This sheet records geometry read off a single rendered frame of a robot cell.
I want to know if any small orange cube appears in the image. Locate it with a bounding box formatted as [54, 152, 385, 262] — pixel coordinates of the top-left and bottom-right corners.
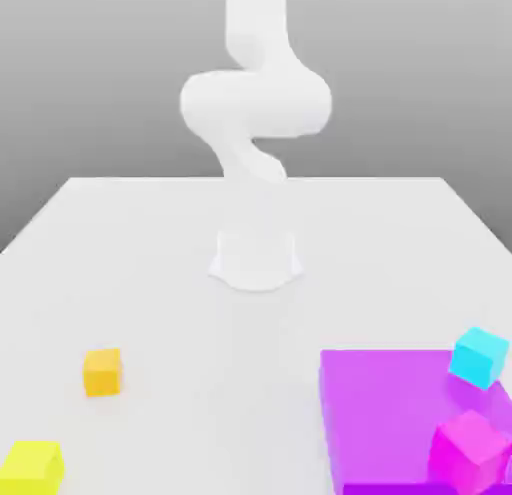
[82, 347, 123, 399]

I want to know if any large purple box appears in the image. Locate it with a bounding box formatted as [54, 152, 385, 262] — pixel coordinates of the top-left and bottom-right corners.
[318, 348, 512, 495]

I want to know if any small cyan cube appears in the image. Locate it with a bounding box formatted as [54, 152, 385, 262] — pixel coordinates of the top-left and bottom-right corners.
[447, 326, 511, 392]

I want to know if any small yellow cube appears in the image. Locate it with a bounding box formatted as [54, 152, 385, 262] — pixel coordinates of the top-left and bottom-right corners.
[0, 439, 66, 495]

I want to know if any small magenta cube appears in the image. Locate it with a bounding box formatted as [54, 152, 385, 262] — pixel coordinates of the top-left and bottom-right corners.
[426, 408, 512, 495]

